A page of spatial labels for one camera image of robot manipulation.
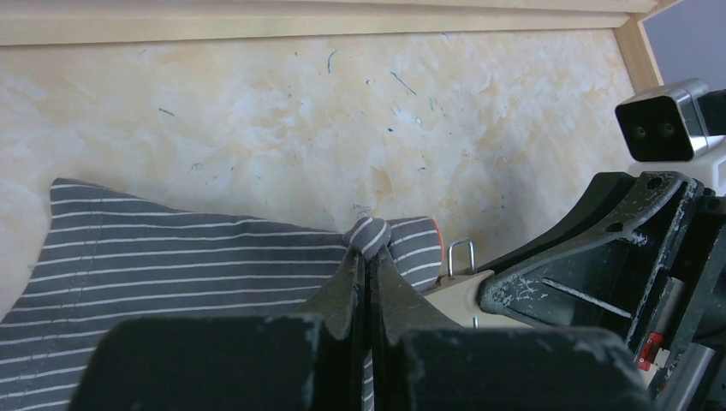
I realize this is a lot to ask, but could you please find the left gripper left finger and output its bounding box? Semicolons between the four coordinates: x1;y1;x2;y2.
69;251;366;410

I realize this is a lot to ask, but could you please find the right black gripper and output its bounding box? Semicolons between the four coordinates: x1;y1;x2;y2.
477;172;725;410

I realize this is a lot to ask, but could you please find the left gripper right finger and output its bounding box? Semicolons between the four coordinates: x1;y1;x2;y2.
369;249;655;410

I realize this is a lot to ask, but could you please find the wooden clip hanger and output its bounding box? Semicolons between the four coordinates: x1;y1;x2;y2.
424;239;529;328

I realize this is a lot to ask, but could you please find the wooden clothes rack frame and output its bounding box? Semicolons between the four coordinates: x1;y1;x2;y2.
1;1;669;91

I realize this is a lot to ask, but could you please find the grey striped underwear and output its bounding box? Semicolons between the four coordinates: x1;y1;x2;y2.
1;178;444;410

